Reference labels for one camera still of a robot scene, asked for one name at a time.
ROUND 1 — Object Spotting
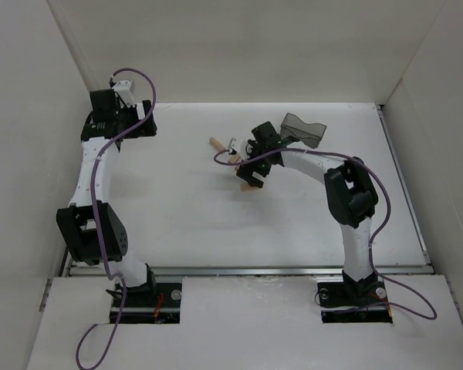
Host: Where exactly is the wood block five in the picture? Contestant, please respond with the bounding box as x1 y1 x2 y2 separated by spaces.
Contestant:
240 183 255 192

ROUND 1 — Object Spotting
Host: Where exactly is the wood block two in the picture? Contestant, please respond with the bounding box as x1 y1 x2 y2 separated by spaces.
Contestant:
228 154 242 166

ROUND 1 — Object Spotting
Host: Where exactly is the wood block one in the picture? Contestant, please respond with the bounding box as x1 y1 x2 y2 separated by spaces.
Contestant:
209 136 225 151

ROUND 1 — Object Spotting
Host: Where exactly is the dark transparent plastic bin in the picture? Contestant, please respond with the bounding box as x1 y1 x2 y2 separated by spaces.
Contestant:
279 113 327 150

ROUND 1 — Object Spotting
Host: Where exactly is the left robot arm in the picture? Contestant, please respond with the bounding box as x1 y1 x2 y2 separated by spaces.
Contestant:
56 80 159 307

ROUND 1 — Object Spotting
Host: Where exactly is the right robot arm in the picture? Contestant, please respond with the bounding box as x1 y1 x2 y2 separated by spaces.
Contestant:
237 122 380 308

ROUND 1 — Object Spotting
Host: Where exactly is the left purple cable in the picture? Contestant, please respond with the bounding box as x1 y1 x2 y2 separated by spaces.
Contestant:
75 68 158 369

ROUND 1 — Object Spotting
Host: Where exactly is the purple cable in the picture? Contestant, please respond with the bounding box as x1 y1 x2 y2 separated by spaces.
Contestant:
75 68 158 369
214 148 438 321

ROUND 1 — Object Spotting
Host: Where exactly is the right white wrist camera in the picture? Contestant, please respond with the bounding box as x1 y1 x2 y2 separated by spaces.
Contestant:
228 137 248 159

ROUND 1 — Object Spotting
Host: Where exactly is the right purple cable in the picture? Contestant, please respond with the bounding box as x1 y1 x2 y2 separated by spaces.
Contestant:
214 148 438 321

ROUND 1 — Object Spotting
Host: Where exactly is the aluminium front rail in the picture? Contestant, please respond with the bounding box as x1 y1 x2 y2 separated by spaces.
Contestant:
67 264 435 278

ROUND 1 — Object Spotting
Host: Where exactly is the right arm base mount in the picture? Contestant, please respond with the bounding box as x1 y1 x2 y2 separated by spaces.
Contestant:
315 281 393 324

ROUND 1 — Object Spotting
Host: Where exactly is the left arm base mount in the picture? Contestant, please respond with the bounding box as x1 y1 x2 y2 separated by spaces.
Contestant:
120 281 183 325

